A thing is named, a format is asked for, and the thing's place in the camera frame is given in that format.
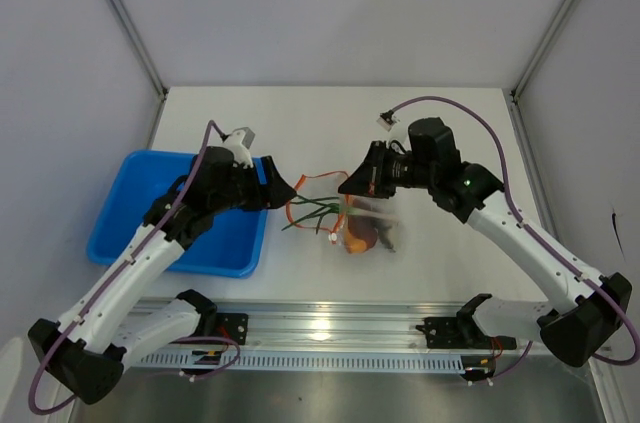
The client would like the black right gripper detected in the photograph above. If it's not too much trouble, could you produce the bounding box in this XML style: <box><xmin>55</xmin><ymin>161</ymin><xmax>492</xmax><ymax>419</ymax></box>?
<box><xmin>338</xmin><ymin>141</ymin><xmax>436</xmax><ymax>200</ymax></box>

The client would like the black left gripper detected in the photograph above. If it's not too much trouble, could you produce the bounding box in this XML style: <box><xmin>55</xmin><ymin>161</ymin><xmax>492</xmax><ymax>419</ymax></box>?
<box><xmin>210</xmin><ymin>155</ymin><xmax>296</xmax><ymax>215</ymax></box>

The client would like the clear zip bag orange zipper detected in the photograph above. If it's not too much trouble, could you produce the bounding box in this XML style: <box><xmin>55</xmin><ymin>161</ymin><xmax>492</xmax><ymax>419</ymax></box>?
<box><xmin>282</xmin><ymin>170</ymin><xmax>404</xmax><ymax>255</ymax></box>

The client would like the grey toy fish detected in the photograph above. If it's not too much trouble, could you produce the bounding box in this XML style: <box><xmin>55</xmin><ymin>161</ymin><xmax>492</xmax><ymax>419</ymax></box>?
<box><xmin>371</xmin><ymin>215</ymin><xmax>402</xmax><ymax>252</ymax></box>

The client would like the green toy scallion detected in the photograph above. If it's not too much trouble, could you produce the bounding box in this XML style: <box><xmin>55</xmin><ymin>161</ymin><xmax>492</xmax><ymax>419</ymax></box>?
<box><xmin>281</xmin><ymin>192</ymin><xmax>401</xmax><ymax>234</ymax></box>

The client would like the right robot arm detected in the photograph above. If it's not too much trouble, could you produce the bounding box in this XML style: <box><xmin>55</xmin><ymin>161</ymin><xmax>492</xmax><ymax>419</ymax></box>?
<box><xmin>338</xmin><ymin>118</ymin><xmax>632</xmax><ymax>367</ymax></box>

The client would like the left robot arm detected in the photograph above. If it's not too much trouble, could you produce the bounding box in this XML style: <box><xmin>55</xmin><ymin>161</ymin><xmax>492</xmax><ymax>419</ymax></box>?
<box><xmin>28</xmin><ymin>146</ymin><xmax>296</xmax><ymax>415</ymax></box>

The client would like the blue plastic bin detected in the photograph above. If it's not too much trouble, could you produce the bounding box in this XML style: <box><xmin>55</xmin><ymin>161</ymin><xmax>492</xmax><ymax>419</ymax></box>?
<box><xmin>86</xmin><ymin>150</ymin><xmax>267</xmax><ymax>279</ymax></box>

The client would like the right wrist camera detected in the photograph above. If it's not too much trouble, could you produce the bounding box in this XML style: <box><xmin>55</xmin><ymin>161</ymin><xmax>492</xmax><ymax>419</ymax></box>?
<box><xmin>377</xmin><ymin>110</ymin><xmax>398</xmax><ymax>132</ymax></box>

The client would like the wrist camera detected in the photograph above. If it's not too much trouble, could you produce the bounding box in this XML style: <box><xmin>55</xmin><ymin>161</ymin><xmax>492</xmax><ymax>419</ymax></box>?
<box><xmin>222</xmin><ymin>127</ymin><xmax>255</xmax><ymax>168</ymax></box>
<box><xmin>377</xmin><ymin>110</ymin><xmax>398</xmax><ymax>132</ymax></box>

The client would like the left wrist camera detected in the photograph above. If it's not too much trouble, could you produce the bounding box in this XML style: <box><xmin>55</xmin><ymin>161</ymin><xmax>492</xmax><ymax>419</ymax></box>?
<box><xmin>222</xmin><ymin>127</ymin><xmax>255</xmax><ymax>168</ymax></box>

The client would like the aluminium mounting rail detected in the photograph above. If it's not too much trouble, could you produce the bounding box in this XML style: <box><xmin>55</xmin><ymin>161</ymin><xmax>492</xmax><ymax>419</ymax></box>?
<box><xmin>218</xmin><ymin>301</ymin><xmax>459</xmax><ymax>353</ymax></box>

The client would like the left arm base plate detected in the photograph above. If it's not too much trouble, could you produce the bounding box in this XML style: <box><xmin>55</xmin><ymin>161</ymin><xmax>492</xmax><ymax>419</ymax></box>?
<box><xmin>212</xmin><ymin>313</ymin><xmax>249</xmax><ymax>345</ymax></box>

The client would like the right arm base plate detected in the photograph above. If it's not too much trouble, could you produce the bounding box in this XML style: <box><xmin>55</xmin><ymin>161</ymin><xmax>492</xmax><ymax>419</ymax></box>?
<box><xmin>415</xmin><ymin>316</ymin><xmax>517</xmax><ymax>350</ymax></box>

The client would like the white slotted cable duct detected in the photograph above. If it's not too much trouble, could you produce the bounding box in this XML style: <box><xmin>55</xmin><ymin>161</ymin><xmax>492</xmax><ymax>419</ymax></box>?
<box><xmin>135</xmin><ymin>348</ymin><xmax>465</xmax><ymax>375</ymax></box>

